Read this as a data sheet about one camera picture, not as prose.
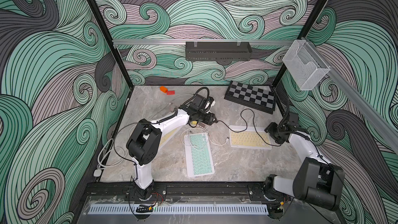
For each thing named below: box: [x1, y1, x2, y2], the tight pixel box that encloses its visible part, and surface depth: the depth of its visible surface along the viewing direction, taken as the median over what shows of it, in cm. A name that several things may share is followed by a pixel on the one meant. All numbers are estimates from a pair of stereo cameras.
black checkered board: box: [223, 80, 275, 115], surface depth 112 cm
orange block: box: [159, 85, 168, 94], surface depth 121 cm
